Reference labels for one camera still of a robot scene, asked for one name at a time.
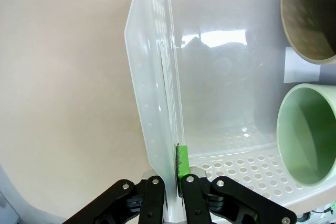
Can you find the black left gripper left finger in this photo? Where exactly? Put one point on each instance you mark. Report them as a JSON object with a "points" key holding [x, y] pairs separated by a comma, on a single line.
{"points": [[123, 203]]}

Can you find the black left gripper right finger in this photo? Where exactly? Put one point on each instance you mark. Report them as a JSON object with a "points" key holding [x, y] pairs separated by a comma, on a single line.
{"points": [[223, 203]]}

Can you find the white perforated plastic basket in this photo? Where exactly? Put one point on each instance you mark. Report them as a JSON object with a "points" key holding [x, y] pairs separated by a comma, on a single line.
{"points": [[210, 90]]}

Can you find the beige cup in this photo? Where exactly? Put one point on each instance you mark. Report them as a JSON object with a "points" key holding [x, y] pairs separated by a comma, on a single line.
{"points": [[309, 19]]}

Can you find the mint green cup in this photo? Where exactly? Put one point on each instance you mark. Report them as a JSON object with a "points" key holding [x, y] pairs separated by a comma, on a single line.
{"points": [[307, 134]]}

